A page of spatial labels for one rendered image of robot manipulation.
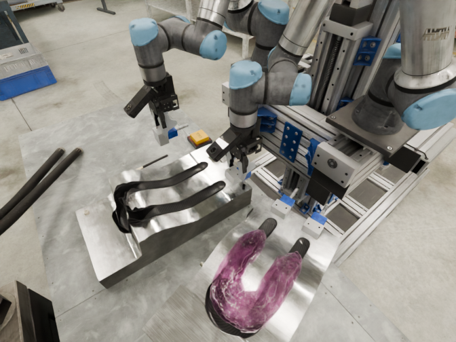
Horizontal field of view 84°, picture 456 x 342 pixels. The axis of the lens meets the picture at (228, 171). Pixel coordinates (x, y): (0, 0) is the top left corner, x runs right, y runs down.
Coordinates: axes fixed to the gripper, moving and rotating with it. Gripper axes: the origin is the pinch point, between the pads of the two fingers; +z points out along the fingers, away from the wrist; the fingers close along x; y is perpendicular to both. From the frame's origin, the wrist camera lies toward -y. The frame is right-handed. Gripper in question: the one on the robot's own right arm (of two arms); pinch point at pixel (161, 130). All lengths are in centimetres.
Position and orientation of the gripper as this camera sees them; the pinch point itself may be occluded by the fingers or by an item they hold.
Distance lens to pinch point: 96.2
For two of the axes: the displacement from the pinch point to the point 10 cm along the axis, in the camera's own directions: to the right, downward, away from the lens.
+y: 8.2, -4.2, 3.8
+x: -5.7, -6.1, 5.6
